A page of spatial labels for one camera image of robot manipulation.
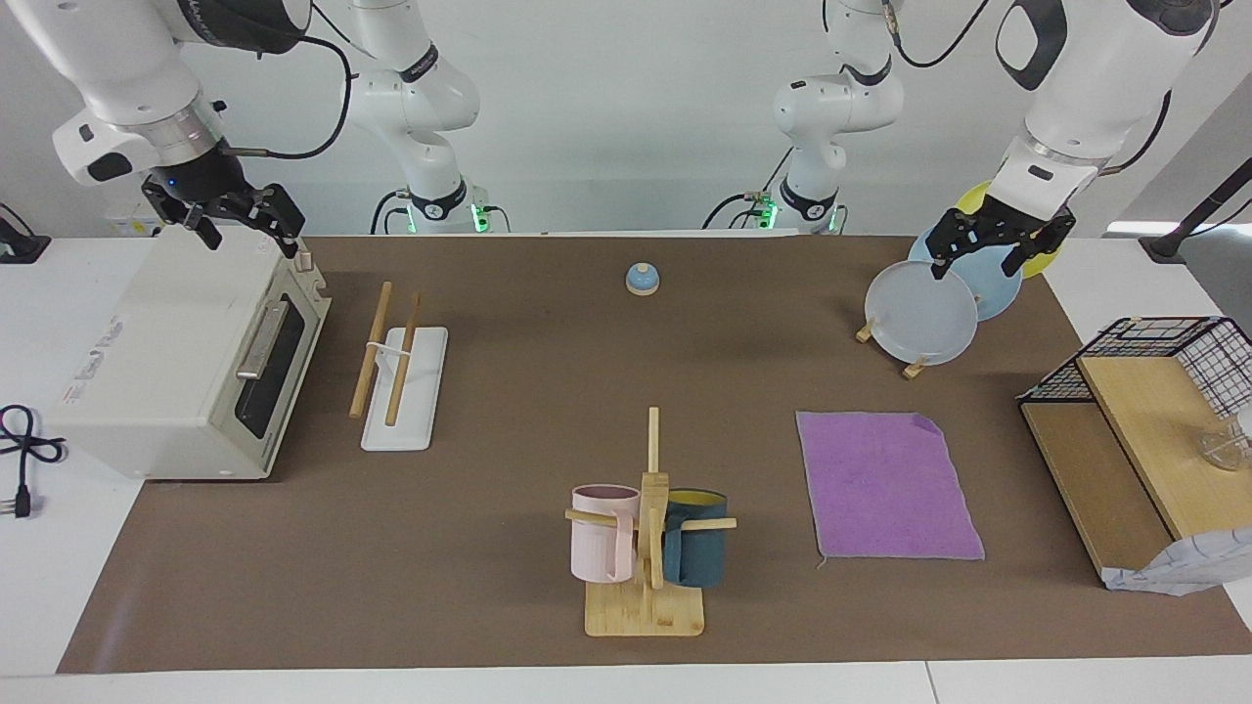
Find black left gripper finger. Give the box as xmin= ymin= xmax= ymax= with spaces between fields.
xmin=1003 ymin=215 xmax=1077 ymax=280
xmin=927 ymin=210 xmax=974 ymax=282

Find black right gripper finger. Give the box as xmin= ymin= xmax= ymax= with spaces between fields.
xmin=181 ymin=200 xmax=221 ymax=250
xmin=240 ymin=184 xmax=306 ymax=260

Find purple and grey towel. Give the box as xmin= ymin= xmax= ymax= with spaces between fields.
xmin=795 ymin=411 xmax=986 ymax=562

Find wooden plate rack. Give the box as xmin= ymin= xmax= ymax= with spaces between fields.
xmin=855 ymin=318 xmax=930 ymax=380

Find white towel rack wooden bars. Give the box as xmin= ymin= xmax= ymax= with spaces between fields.
xmin=349 ymin=282 xmax=449 ymax=453

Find yellow plate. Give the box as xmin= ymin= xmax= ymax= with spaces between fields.
xmin=954 ymin=180 xmax=1062 ymax=277

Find light blue plate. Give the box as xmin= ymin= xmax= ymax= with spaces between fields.
xmin=908 ymin=227 xmax=1024 ymax=322

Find grey plate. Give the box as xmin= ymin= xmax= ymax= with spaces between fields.
xmin=864 ymin=260 xmax=980 ymax=368

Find cream toaster oven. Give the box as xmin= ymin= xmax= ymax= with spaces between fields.
xmin=47 ymin=223 xmax=332 ymax=482

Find wooden shelf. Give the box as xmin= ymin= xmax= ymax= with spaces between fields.
xmin=1019 ymin=354 xmax=1252 ymax=588

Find clear glass vessel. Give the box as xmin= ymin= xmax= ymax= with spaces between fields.
xmin=1195 ymin=406 xmax=1252 ymax=472

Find brown table mat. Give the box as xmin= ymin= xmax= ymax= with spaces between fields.
xmin=56 ymin=235 xmax=1252 ymax=674

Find dark teal mug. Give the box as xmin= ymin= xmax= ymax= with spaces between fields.
xmin=662 ymin=488 xmax=730 ymax=589

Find pink mug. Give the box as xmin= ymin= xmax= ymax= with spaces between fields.
xmin=571 ymin=484 xmax=642 ymax=585

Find wooden mug tree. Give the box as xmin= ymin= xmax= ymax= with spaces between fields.
xmin=564 ymin=407 xmax=738 ymax=638

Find black right base cable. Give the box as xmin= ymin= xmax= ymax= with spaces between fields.
xmin=370 ymin=189 xmax=412 ymax=236

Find black base cable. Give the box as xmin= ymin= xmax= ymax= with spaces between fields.
xmin=701 ymin=147 xmax=793 ymax=231
xmin=370 ymin=189 xmax=412 ymax=236

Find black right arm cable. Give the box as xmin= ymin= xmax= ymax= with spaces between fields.
xmin=210 ymin=0 xmax=353 ymax=160

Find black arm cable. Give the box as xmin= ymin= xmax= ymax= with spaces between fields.
xmin=885 ymin=0 xmax=1175 ymax=177
xmin=210 ymin=0 xmax=353 ymax=160

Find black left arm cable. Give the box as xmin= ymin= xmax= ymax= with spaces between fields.
xmin=885 ymin=0 xmax=1175 ymax=177

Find black wire basket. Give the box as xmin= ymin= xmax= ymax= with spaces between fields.
xmin=1017 ymin=316 xmax=1252 ymax=419

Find black left base cable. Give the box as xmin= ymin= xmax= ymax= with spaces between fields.
xmin=701 ymin=147 xmax=793 ymax=231

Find black power cord with plug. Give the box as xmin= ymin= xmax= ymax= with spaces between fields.
xmin=0 ymin=404 xmax=67 ymax=519

